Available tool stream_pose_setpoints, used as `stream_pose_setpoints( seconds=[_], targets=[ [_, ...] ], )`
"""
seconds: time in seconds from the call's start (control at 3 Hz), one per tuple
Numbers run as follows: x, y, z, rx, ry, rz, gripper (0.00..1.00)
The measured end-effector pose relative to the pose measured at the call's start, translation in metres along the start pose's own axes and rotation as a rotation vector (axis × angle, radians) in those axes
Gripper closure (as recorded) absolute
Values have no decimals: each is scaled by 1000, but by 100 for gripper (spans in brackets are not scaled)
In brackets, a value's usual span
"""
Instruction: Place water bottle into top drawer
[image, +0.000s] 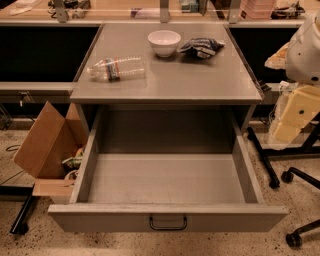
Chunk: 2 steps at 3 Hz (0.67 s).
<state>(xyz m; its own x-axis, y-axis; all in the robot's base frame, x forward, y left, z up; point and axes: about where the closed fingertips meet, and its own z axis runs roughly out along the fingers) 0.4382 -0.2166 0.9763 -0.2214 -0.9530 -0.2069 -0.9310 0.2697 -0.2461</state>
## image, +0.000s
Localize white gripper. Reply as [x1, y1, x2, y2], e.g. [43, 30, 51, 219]
[264, 11, 320, 144]

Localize clear plastic water bottle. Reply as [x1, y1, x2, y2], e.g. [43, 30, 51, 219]
[87, 56, 146, 82]

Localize open grey top drawer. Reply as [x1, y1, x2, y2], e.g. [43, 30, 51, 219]
[49, 107, 287, 232]

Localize pink storage box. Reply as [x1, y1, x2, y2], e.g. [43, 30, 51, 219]
[240, 0, 276, 20]

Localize blue patterned chip bag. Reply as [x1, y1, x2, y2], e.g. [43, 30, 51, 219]
[177, 38, 225, 59]

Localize grey metal cabinet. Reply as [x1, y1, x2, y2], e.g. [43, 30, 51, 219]
[69, 22, 264, 134]

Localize white ceramic bowl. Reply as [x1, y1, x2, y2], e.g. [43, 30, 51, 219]
[148, 30, 181, 57]

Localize black office chair base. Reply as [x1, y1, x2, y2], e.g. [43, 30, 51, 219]
[280, 166, 320, 249]

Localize items inside cardboard box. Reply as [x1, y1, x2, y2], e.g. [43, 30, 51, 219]
[62, 147, 85, 180]

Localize brown cardboard box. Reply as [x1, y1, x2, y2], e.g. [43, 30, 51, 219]
[13, 102, 88, 204]

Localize black left stand foot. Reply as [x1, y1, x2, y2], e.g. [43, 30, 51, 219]
[0, 185, 34, 235]

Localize black table leg frame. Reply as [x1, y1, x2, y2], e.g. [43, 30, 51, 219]
[247, 123, 320, 189]

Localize black drawer handle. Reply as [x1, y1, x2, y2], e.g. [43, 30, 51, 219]
[149, 216, 188, 231]

